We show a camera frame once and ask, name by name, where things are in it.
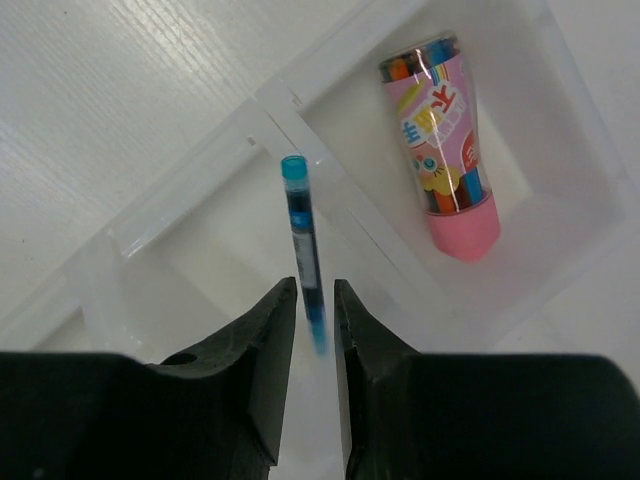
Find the teal pen refill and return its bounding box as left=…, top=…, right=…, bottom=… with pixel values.
left=280, top=155, right=327, bottom=356

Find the pink capped glue bottle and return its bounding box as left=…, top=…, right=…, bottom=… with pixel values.
left=378, top=31, right=501, bottom=263

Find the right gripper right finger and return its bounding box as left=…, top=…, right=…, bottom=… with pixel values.
left=334, top=279, right=639, bottom=479

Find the clear plastic compartment tray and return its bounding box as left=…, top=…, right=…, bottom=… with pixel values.
left=0, top=0, right=640, bottom=480

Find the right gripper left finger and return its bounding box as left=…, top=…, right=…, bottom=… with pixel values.
left=1, top=277, right=297, bottom=479

